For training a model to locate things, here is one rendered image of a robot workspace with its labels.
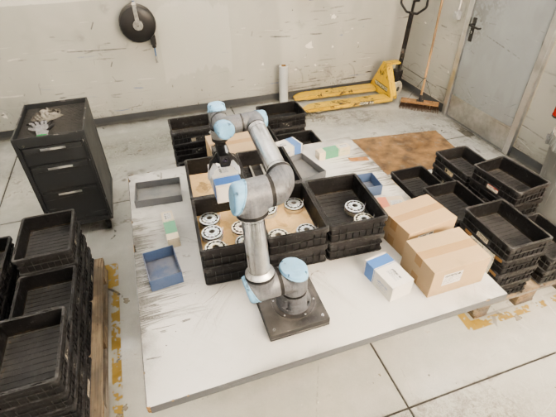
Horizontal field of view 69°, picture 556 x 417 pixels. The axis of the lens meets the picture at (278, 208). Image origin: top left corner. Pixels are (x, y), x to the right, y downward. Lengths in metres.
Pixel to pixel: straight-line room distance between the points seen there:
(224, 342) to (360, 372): 1.01
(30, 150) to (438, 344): 2.89
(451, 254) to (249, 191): 1.03
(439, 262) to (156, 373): 1.26
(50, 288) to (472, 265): 2.22
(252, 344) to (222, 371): 0.16
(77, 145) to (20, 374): 1.55
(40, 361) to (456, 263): 1.91
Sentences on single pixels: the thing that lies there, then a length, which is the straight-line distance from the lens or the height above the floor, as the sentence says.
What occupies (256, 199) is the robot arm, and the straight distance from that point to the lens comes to 1.33.
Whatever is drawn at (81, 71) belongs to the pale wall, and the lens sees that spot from 5.07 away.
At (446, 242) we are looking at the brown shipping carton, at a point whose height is 0.86.
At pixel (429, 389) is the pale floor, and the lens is 2.55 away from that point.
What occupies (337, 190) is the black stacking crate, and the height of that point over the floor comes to 0.84.
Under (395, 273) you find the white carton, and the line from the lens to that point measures 1.91.
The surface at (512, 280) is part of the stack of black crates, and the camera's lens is 2.85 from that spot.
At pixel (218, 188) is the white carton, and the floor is 1.13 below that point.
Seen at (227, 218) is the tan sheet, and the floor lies 0.83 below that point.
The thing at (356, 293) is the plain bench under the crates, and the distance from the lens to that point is 1.91.
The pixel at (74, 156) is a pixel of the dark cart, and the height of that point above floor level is 0.70.
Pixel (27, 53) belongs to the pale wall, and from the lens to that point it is 5.08.
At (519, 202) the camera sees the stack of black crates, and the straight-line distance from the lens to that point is 3.12.
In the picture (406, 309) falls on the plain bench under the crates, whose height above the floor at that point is 0.70.
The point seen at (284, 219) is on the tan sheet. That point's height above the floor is 0.83.
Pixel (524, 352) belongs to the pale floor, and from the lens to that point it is 2.91.
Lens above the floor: 2.14
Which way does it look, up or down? 38 degrees down
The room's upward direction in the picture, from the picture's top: 1 degrees counter-clockwise
